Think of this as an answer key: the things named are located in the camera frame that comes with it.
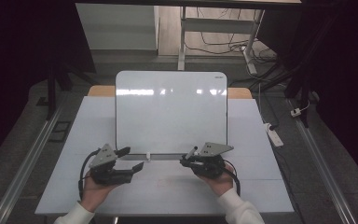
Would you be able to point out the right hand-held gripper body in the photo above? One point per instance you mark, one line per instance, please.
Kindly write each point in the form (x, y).
(211, 158)

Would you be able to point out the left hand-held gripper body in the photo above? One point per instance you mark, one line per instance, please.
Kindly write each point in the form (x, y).
(108, 168)

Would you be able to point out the white whiteboard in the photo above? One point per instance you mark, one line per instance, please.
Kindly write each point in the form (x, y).
(171, 112)

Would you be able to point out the person's left hand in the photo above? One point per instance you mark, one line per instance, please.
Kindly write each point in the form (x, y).
(97, 193)

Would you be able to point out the person's right hand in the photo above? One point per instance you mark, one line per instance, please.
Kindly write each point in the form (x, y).
(219, 185)

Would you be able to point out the white whiteboard support clip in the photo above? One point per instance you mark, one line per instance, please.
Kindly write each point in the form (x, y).
(148, 156)

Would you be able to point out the black floor plate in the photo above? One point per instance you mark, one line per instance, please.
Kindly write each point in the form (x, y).
(60, 131)

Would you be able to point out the wooden table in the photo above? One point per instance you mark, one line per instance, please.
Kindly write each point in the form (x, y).
(102, 91)

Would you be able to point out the black metal stand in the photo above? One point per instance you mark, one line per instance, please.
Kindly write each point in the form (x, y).
(298, 81)
(52, 93)

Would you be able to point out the small white adapter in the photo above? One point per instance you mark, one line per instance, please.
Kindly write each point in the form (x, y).
(296, 112)

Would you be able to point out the grey cabinet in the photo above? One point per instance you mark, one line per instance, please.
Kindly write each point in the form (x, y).
(118, 26)

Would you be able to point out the dark curtain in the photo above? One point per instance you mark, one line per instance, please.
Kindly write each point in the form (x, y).
(12, 62)
(345, 77)

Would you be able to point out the aluminium floor rail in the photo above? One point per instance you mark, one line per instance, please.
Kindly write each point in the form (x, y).
(28, 161)
(323, 165)

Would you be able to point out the white desk frame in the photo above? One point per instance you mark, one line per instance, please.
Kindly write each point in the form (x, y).
(217, 25)

